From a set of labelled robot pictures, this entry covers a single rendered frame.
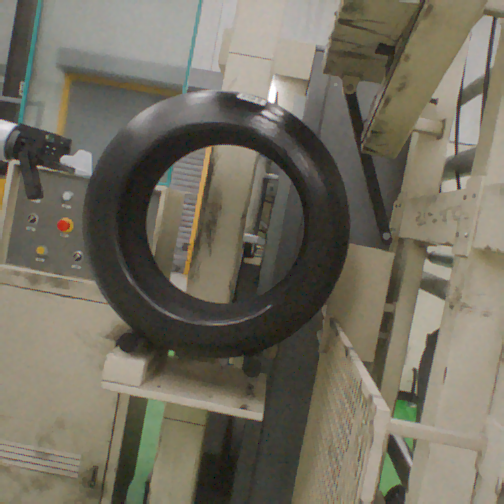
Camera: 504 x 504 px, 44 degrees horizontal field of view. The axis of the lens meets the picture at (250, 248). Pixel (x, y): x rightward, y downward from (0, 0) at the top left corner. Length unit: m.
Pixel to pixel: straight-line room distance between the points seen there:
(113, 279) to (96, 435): 1.01
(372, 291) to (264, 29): 0.77
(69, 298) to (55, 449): 0.53
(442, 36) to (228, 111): 0.44
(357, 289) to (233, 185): 0.44
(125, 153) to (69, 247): 0.94
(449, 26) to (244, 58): 0.73
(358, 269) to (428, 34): 0.69
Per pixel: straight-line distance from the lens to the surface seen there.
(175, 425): 1.84
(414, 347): 5.14
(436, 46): 1.24
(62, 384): 2.27
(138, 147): 1.35
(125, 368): 1.43
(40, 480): 2.41
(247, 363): 1.39
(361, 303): 1.68
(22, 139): 1.56
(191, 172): 10.97
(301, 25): 11.29
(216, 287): 1.74
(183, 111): 1.35
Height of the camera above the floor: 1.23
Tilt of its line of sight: 3 degrees down
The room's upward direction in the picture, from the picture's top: 11 degrees clockwise
